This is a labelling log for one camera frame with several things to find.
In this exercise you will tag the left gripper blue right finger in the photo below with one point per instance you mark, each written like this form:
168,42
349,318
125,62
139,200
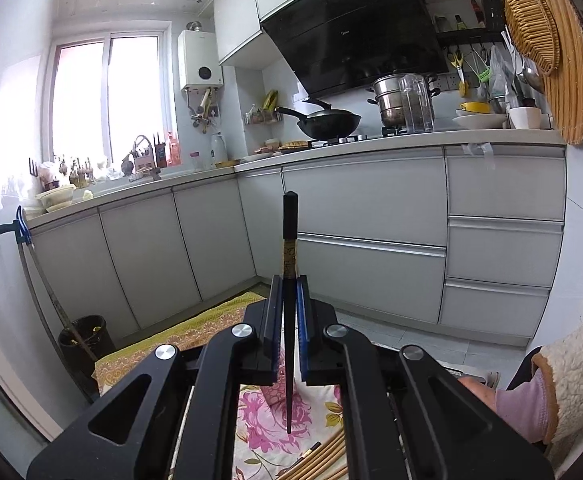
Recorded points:
306,327

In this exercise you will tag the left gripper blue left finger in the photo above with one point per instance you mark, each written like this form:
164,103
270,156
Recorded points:
271,334

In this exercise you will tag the wooden chopstick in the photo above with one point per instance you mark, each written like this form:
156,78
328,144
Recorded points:
322,463
340,435
337,474

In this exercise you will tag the black chopstick gold band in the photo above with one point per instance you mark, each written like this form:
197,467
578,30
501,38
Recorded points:
290,233

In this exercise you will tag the person right hand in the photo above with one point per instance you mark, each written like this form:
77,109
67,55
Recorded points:
484,393

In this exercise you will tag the floral tablecloth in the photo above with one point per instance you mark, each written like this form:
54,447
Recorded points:
262,449

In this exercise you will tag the black trash bin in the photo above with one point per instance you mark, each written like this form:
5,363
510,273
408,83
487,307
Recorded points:
81,356

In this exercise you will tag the white kettle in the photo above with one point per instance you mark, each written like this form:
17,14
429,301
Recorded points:
218,149

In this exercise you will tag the black wok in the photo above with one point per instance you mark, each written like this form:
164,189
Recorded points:
325,124

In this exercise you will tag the stainless steel steamer pot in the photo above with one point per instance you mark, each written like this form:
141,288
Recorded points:
387,98

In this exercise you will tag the person sleeve fleece cuff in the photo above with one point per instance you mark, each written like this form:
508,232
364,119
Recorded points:
548,408

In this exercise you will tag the white bowl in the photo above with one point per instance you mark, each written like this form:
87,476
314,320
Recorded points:
480,121

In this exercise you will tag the white water heater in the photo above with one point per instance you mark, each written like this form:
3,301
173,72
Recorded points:
199,66

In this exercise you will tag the black range hood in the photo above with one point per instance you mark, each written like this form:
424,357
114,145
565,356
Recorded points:
333,46

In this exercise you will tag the woven bamboo tray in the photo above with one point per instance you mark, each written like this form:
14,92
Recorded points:
550,34

